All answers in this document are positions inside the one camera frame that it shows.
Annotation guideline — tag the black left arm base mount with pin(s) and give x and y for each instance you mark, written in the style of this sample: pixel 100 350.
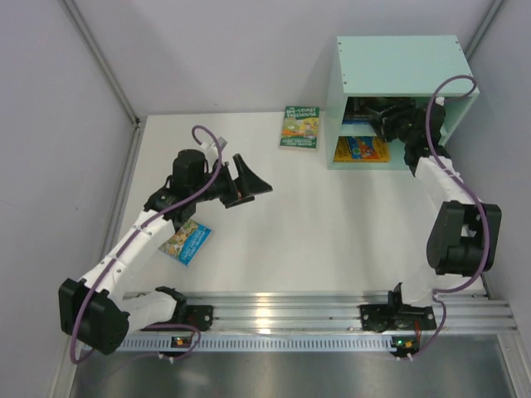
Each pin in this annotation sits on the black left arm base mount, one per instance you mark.
pixel 198 316

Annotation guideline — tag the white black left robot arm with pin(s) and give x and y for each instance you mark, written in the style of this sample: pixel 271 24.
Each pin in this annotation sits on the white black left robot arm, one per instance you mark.
pixel 94 310

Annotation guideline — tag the blue Treehouse book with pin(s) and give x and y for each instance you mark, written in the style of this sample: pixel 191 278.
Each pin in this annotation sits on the blue Treehouse book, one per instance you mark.
pixel 186 242

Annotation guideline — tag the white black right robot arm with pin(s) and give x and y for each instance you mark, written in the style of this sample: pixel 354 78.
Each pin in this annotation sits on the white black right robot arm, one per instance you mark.
pixel 463 240

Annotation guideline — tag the grey slotted cable duct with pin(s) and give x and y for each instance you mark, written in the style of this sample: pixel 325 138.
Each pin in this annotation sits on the grey slotted cable duct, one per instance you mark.
pixel 267 343

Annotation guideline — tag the Animal Farm book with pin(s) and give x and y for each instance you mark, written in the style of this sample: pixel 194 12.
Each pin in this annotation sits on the Animal Farm book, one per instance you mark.
pixel 355 122

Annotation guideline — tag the yellow 130-Storey Treehouse book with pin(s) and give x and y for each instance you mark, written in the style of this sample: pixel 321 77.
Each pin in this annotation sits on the yellow 130-Storey Treehouse book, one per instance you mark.
pixel 361 149

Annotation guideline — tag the aluminium rail frame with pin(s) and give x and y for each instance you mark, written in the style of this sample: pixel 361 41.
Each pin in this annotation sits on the aluminium rail frame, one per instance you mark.
pixel 304 257

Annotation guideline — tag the green Treehouse book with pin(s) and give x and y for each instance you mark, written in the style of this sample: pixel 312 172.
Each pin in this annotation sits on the green Treehouse book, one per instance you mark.
pixel 300 128

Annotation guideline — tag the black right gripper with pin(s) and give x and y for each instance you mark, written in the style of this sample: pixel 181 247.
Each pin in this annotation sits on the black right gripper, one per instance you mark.
pixel 382 120

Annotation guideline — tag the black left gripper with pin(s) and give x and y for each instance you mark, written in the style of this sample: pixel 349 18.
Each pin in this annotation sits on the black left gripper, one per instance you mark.
pixel 232 187

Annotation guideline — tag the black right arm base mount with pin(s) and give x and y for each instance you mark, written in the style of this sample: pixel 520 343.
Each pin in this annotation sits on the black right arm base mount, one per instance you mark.
pixel 395 315

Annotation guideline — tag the Three Days to See book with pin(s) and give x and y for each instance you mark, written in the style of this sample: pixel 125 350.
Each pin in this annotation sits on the Three Days to See book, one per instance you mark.
pixel 368 108

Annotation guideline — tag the mint green shelf cabinet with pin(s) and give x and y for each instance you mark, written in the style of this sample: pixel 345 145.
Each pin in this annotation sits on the mint green shelf cabinet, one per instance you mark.
pixel 394 66

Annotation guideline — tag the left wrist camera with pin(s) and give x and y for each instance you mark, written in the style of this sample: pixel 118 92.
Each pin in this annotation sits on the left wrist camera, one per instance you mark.
pixel 217 145

